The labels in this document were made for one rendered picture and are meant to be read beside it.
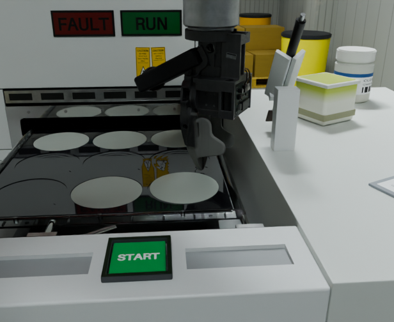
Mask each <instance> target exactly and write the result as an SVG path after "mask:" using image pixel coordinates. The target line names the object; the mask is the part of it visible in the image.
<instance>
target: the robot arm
mask: <svg viewBox="0 0 394 322"><path fill-rule="evenodd" d="M238 24H239V0H183V25H184V26H185V27H187V28H185V39H186V40H191V41H197V42H198V47H195V48H192V49H189V50H187V51H185V52H183V53H181V54H180V55H178V56H176V57H174V58H172V59H170V60H168V61H166V62H164V63H162V64H161V65H159V66H151V67H148V68H147V69H146V70H145V71H144V72H143V73H142V74H141V75H139V76H137V77H135V79H134V82H135V83H136V86H137V88H138V90H139V92H141V93H142V92H145V91H148V90H150V91H158V90H160V89H161V88H162V87H163V86H164V85H165V83H167V82H169V81H171V80H173V79H175V78H177V77H179V76H181V75H183V74H184V75H185V76H184V80H183V82H182V85H181V92H180V127H181V131H182V136H183V139H184V144H185V145H186V147H187V150H188V152H189V154H190V156H191V158H192V160H193V162H194V164H195V166H196V167H197V169H198V170H200V171H202V170H203V169H204V168H205V164H206V161H207V157H211V156H219V155H223V154H224V153H225V150H226V148H231V147H232V146H233V144H234V136H233V135H232V134H231V133H229V132H227V131H226V130H225V129H224V128H223V127H222V119H230V120H234V118H236V117H237V116H238V115H239V114H241V113H242V112H244V111H245V110H246V109H247V108H250V107H251V83H252V73H250V71H249V69H248V68H245V53H246V43H248V42H250V31H237V29H236V28H234V27H236V26H237V25H238ZM246 69H247V70H248V72H247V70H246ZM244 71H246V72H244Z"/></svg>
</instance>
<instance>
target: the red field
mask: <svg viewBox="0 0 394 322"><path fill-rule="evenodd" d="M52 14H53V19H54V29H55V34H56V35H108V34H113V23H112V14H111V13H52Z"/></svg>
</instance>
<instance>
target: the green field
mask: <svg viewBox="0 0 394 322"><path fill-rule="evenodd" d="M122 19H123V33H124V34H180V12H122Z"/></svg>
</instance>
